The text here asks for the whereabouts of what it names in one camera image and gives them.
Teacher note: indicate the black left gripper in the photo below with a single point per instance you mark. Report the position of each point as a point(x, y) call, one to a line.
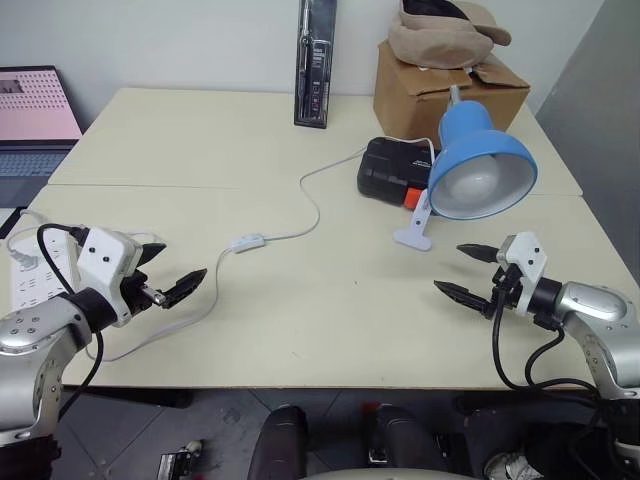
point(137, 290)

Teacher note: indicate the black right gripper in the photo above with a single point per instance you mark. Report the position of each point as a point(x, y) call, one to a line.
point(506, 290)

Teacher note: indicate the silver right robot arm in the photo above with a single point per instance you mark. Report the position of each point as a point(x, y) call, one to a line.
point(595, 305)

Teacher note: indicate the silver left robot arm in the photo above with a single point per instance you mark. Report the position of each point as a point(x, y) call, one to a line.
point(20, 330)

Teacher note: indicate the blue desk lamp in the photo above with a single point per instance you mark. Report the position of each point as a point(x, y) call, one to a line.
point(465, 130)

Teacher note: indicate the black battery pack orange tab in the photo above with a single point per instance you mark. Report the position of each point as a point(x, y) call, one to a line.
point(385, 170)

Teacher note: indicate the white power strip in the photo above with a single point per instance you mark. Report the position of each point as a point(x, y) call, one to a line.
point(30, 285)

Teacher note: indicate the black flat object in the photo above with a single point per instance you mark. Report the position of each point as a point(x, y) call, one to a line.
point(11, 222)

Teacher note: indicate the dark rounded shape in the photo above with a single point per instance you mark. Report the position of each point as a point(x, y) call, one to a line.
point(277, 442)
point(405, 437)

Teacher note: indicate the brown cardboard box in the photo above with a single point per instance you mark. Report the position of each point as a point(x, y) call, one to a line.
point(405, 95)

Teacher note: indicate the black white floor object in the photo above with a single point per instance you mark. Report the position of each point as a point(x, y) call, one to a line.
point(177, 462)

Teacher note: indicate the white sneaker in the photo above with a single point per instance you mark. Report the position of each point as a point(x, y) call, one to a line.
point(512, 467)

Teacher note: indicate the grey laptop pink screen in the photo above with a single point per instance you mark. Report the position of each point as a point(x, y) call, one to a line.
point(35, 107)

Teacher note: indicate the beige cloth cap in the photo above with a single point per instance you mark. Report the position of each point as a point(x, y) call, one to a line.
point(440, 42)

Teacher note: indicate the black upright product package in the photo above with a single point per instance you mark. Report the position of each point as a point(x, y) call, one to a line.
point(315, 75)

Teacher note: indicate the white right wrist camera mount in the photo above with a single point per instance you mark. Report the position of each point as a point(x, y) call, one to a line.
point(525, 260)

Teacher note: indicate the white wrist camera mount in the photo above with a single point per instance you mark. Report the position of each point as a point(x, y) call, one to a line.
point(102, 260)
point(525, 260)

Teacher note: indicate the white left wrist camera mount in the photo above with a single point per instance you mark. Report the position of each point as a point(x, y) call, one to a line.
point(102, 260)

